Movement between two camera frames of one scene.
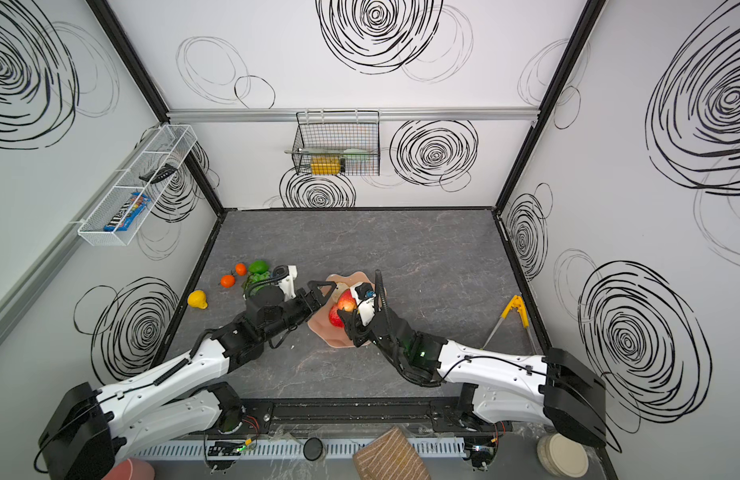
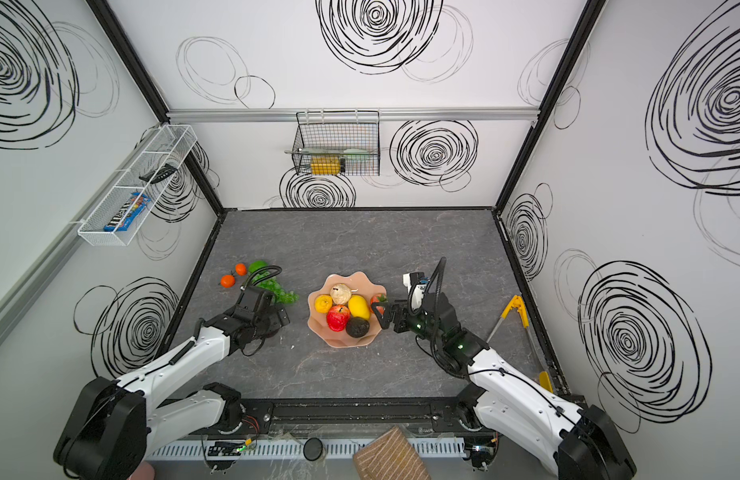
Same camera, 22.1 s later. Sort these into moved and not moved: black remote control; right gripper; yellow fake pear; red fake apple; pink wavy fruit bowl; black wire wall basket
Moved: right gripper; yellow fake pear
Not moved: black remote control; pink wavy fruit bowl; black wire wall basket; red fake apple
